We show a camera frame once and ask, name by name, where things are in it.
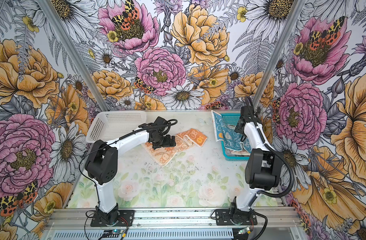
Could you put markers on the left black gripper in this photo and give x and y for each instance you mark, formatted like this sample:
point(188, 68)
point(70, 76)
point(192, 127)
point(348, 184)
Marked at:
point(167, 143)

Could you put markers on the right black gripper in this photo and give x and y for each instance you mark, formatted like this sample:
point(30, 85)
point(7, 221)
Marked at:
point(238, 129)

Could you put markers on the teal plastic basket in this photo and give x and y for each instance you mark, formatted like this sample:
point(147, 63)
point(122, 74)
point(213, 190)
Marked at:
point(232, 139)

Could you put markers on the blue and cream towel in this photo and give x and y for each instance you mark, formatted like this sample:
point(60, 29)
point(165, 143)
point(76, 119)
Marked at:
point(224, 128)

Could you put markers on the white plastic basket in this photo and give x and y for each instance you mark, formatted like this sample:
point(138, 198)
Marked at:
point(108, 126)

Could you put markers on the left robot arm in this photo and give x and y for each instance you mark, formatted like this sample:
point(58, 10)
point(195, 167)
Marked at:
point(102, 165)

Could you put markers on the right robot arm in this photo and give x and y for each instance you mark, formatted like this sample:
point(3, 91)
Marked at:
point(262, 171)

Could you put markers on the pink and cream towel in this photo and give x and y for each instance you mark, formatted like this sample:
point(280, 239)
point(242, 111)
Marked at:
point(237, 153)

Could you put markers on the green circuit board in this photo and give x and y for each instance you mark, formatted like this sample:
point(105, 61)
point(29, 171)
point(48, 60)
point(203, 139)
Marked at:
point(115, 232)

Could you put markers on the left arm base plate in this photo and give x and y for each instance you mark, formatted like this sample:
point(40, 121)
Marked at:
point(115, 218)

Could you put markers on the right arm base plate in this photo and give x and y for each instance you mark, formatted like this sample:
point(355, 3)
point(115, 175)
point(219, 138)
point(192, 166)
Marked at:
point(228, 217)

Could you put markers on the right aluminium corner post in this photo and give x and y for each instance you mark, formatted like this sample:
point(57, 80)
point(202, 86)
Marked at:
point(289, 25)

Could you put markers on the aluminium corner post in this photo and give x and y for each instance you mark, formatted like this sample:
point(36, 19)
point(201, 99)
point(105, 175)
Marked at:
point(289, 25)
point(62, 33)

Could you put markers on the aluminium front rail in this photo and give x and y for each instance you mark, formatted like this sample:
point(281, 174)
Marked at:
point(276, 223)

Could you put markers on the left aluminium corner post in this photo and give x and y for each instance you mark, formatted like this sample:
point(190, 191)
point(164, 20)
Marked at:
point(62, 33)

